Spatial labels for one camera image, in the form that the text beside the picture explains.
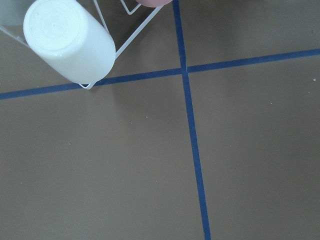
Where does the white plastic cup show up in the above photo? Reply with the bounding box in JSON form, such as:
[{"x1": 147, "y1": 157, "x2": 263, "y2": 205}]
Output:
[{"x1": 23, "y1": 0, "x2": 116, "y2": 90}]

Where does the white wire cup rack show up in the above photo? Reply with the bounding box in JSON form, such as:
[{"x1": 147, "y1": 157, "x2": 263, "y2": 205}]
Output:
[{"x1": 0, "y1": 0, "x2": 163, "y2": 79}]

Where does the pink plastic cup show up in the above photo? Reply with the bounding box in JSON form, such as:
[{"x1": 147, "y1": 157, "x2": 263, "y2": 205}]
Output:
[{"x1": 136, "y1": 0, "x2": 173, "y2": 8}]

